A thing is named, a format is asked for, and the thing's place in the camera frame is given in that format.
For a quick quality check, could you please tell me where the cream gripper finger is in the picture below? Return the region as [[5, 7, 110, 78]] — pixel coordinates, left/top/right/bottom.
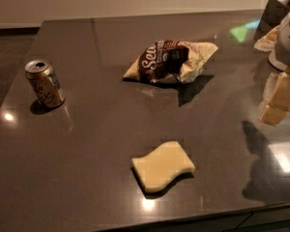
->
[[269, 72, 290, 111], [258, 102, 288, 126]]

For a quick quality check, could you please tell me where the yellow sponge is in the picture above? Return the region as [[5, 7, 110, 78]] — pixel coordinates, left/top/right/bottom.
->
[[131, 141, 195, 193]]

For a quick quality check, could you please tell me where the snack bag in background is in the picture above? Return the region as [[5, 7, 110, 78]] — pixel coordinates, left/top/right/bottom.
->
[[254, 26, 279, 52]]

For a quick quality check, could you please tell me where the orange soda can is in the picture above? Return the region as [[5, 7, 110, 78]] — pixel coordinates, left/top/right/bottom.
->
[[25, 59, 65, 109]]

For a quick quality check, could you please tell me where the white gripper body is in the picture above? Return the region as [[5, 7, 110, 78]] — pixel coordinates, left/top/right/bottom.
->
[[275, 13, 290, 68]]

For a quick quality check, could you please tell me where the brown chip bag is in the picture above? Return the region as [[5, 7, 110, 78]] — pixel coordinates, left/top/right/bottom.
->
[[123, 40, 218, 84]]

